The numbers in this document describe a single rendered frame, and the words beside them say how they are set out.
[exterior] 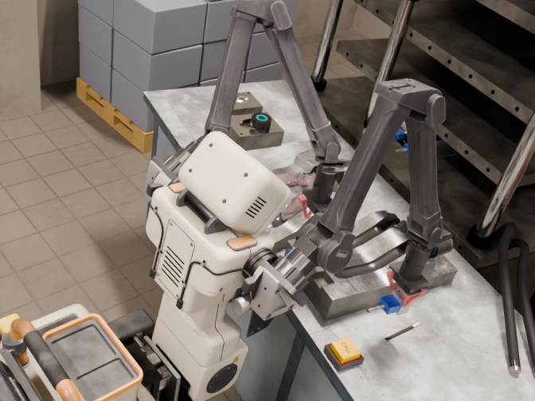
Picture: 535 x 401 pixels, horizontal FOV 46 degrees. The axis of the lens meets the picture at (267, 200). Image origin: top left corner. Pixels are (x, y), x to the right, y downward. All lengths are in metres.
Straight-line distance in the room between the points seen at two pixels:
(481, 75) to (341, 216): 1.14
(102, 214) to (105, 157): 0.52
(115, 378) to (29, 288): 1.51
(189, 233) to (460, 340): 0.94
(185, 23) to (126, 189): 0.96
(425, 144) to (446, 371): 0.71
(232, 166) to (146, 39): 2.20
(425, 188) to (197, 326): 0.64
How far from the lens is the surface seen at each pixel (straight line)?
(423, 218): 1.56
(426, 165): 1.48
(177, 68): 3.64
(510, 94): 2.29
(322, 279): 1.88
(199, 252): 1.37
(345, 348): 1.75
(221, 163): 1.36
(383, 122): 1.32
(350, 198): 1.34
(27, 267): 3.06
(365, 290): 1.86
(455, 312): 2.05
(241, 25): 1.63
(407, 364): 1.84
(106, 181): 3.55
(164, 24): 3.46
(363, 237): 2.02
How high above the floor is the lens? 2.13
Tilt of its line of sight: 37 degrees down
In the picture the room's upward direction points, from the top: 13 degrees clockwise
